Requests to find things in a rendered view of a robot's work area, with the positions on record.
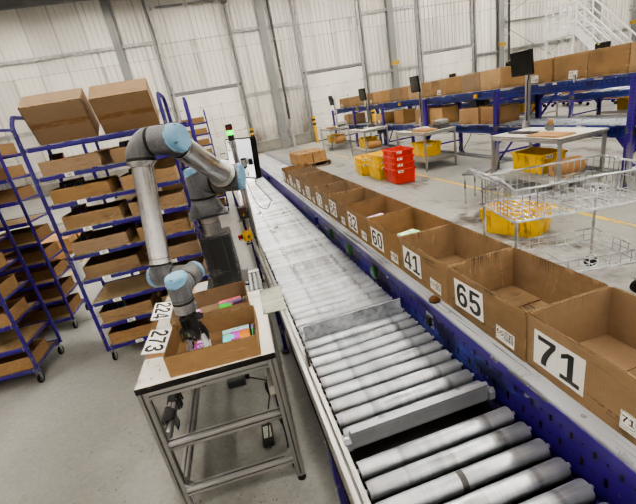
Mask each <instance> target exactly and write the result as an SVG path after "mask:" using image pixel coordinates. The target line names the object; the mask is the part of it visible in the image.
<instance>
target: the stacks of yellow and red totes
mask: <svg viewBox="0 0 636 504"><path fill-rule="evenodd" d="M413 149H414V147H407V146H396V147H391V148H386V149H382V150H381V151H377V152H372V153H368V154H363V155H358V156H353V158H354V159H355V161H354V163H355V167H356V172H357V173H358V174H360V175H361V176H368V175H370V176H371V177H372V178H375V179H378V180H385V179H386V180H387V181H389V182H392V183H394V184H397V185H399V184H403V183H408V182H413V181H415V168H416V166H414V162H415V160H413V156H415V154H413Z"/></svg>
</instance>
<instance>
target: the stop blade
mask: <svg viewBox="0 0 636 504"><path fill-rule="evenodd" d="M398 313H401V303H400V298H398V299H394V300H391V301H388V302H384V303H381V304H377V305H374V306H371V307H367V308H364V309H361V310H357V311H354V312H350V313H347V314H344V315H340V316H337V317H334V318H330V319H327V320H323V321H320V322H317V323H313V324H310V325H307V326H303V330H304V334H305V339H306V341H309V340H312V339H316V338H319V337H322V336H325V335H329V334H332V333H335V332H339V331H342V330H345V329H348V328H352V327H355V326H358V325H362V324H365V323H368V322H371V321H375V320H378V319H381V318H385V317H388V316H391V315H394V314H398Z"/></svg>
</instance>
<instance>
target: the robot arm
mask: <svg viewBox="0 0 636 504"><path fill-rule="evenodd" d="M164 154H166V155H169V156H170V157H172V158H175V159H177V160H179V161H180V162H182V163H184V164H186V165H187V166H189V168H186V169H185V170H184V177H185V178H184V179H185V181H186V185H187V189H188V193H189V196H190V200H191V209H190V214H191V216H192V217H203V216H208V215H212V214H216V213H218V212H221V211H222V210H223V209H224V208H223V205H222V203H221V202H220V200H219V199H218V197H217V194H216V193H221V192H229V191H238V190H243V189H245V187H246V174H245V169H244V166H243V165H242V164H241V163H234V164H231V163H230V162H229V161H226V160H220V159H218V158H217V157H216V156H214V155H213V154H211V153H210V152H209V151H207V150H206V149H204V148H203V147H202V146H200V145H199V144H198V143H196V142H195V141H193V140H192V139H191V137H190V134H189V132H187V129H186V127H185V126H183V125H182V124H180V123H167V124H163V125H156V126H150V127H143V128H141V129H139V130H138V131H136V132H135V133H134V134H133V136H132V137H131V139H130V140H129V142H128V144H127V148H126V152H125V159H126V164H127V165H128V166H130V167H131V169H132V174H133V180H134V185H135V190H136V195H137V200H138V206H139V211H140V216H141V221H142V227H143V232H144V237H145V242H146V248H147V253H148V258H149V266H150V268H148V270H147V272H146V279H147V282H148V283H149V285H150V286H152V287H159V288H161V287H166V289H167V292H168V294H169V297H170V300H171V303H172V306H173V309H174V312H175V315H176V316H179V321H180V324H181V327H182V328H181V330H180V332H179V333H180V336H181V339H182V342H183V343H184V341H185V340H187V348H186V349H187V351H189V350H191V351H192V350H193V349H194V342H193V341H197V340H200V338H201V339H202V340H203V346H204V347H208V346H211V342H210V334H209V330H208V329H207V327H206V326H205V325H204V324H202V322H201V321H200V320H199V319H201V318H203V312H202V313H200V312H196V309H197V305H196V304H197V302H195V298H194V295H193V292H192V289H193V288H194V287H195V286H196V284H197V283H198V282H199V281H201V280H202V278H203V276H204V274H205V270H204V267H203V266H202V265H201V264H200V263H199V262H197V261H190V262H188V263H187V264H186V265H174V266H172V263H171V260H170V256H169V250H168V245H167V239H166V234H165V228H164V223H163V217H162V212H161V206H160V201H159V195H158V190H157V184H156V178H155V173H154V167H153V166H154V164H155V163H156V156H157V155H164ZM201 331H202V332H201ZM201 333H202V334H201ZM181 334H182V335H183V338H182V335H181Z"/></svg>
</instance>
